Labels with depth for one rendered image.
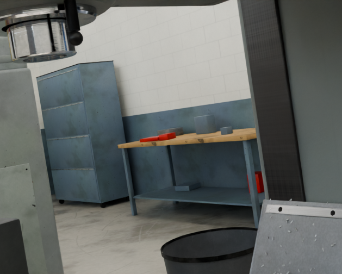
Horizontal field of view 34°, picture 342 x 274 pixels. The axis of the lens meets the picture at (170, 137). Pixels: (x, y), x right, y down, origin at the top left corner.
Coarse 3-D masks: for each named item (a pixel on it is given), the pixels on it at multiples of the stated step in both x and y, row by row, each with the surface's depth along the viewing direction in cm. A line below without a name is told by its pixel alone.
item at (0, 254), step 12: (0, 228) 73; (12, 228) 75; (0, 240) 73; (12, 240) 75; (0, 252) 73; (12, 252) 74; (24, 252) 76; (0, 264) 73; (12, 264) 74; (24, 264) 76
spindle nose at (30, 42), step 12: (12, 24) 39; (24, 24) 38; (36, 24) 38; (48, 24) 39; (60, 24) 39; (12, 36) 39; (24, 36) 39; (36, 36) 38; (48, 36) 39; (60, 36) 39; (12, 48) 39; (24, 48) 39; (36, 48) 38; (48, 48) 39; (60, 48) 39; (72, 48) 40; (12, 60) 40; (24, 60) 41; (36, 60) 42; (48, 60) 43
